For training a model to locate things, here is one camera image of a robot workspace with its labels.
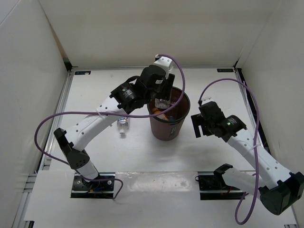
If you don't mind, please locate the clear unlabelled plastic bottle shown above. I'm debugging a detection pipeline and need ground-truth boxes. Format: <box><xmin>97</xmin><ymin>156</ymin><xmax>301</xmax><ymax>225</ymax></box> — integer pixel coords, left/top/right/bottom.
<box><xmin>154</xmin><ymin>92</ymin><xmax>171</xmax><ymax>109</ymax></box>

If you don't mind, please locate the orange juice bottle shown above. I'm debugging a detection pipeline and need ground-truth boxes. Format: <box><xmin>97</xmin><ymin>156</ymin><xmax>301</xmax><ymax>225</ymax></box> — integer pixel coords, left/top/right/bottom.
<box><xmin>152</xmin><ymin>107</ymin><xmax>169</xmax><ymax>121</ymax></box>

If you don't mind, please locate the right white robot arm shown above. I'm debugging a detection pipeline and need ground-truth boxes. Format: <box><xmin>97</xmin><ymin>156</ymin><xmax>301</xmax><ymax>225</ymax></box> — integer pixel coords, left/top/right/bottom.
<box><xmin>191</xmin><ymin>98</ymin><xmax>304</xmax><ymax>215</ymax></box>

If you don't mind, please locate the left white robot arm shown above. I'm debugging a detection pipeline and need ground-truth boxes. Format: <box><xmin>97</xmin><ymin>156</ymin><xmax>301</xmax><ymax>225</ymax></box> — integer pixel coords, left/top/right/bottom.
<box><xmin>54</xmin><ymin>63</ymin><xmax>174</xmax><ymax>190</ymax></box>

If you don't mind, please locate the dark red plastic bin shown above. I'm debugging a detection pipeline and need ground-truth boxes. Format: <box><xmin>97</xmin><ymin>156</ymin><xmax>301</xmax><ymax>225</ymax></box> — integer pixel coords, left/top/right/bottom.
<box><xmin>150</xmin><ymin>93</ymin><xmax>190</xmax><ymax>141</ymax></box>

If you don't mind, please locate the clear bottle blue orange label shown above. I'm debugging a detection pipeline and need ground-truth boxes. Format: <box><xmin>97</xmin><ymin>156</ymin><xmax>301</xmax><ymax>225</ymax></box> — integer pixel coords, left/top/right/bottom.
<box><xmin>117</xmin><ymin>117</ymin><xmax>129</xmax><ymax>137</ymax></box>

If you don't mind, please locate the left blue corner sticker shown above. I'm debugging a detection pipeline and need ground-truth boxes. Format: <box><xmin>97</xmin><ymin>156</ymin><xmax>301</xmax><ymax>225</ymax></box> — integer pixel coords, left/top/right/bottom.
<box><xmin>74</xmin><ymin>71</ymin><xmax>91</xmax><ymax>75</ymax></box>

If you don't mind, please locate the blue corner sticker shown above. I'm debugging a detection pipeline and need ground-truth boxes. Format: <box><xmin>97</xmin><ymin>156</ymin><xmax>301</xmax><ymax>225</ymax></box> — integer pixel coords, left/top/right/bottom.
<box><xmin>74</xmin><ymin>71</ymin><xmax>91</xmax><ymax>75</ymax></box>
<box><xmin>217</xmin><ymin>68</ymin><xmax>234</xmax><ymax>73</ymax></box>

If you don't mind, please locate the right blue corner sticker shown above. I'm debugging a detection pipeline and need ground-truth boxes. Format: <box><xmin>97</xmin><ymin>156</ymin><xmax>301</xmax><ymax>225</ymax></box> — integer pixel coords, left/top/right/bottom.
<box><xmin>217</xmin><ymin>68</ymin><xmax>234</xmax><ymax>73</ymax></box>

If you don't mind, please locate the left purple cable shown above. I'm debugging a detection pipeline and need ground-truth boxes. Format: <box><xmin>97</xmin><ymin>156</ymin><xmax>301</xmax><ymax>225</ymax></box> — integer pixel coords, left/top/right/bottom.
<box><xmin>34</xmin><ymin>53</ymin><xmax>186</xmax><ymax>200</ymax></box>

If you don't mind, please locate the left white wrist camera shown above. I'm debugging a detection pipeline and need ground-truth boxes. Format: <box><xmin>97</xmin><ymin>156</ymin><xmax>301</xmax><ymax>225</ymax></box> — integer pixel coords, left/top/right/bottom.
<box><xmin>153</xmin><ymin>55</ymin><xmax>173</xmax><ymax>78</ymax></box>

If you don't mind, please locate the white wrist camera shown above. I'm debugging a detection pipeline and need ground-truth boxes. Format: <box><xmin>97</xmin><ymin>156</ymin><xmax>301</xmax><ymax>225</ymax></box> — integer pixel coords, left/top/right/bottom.
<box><xmin>153</xmin><ymin>55</ymin><xmax>173</xmax><ymax>78</ymax></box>
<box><xmin>198</xmin><ymin>97</ymin><xmax>213</xmax><ymax>105</ymax></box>

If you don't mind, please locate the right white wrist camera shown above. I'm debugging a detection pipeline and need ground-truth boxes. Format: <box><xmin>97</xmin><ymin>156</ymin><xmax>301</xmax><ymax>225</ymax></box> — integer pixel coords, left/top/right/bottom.
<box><xmin>198</xmin><ymin>97</ymin><xmax>213</xmax><ymax>105</ymax></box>

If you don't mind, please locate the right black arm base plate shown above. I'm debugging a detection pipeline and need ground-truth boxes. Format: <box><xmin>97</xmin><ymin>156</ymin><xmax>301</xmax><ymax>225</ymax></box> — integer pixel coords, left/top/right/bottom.
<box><xmin>195</xmin><ymin>173</ymin><xmax>244</xmax><ymax>200</ymax></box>

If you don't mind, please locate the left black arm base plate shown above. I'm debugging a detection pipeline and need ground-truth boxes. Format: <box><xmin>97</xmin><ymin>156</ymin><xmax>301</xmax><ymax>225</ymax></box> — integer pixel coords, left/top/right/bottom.
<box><xmin>70</xmin><ymin>172</ymin><xmax>115</xmax><ymax>199</ymax></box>

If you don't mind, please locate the left aluminium frame rail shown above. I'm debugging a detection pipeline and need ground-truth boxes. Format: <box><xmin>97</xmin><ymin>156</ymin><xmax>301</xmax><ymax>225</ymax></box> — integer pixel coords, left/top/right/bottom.
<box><xmin>12</xmin><ymin>57</ymin><xmax>72</xmax><ymax>228</ymax></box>

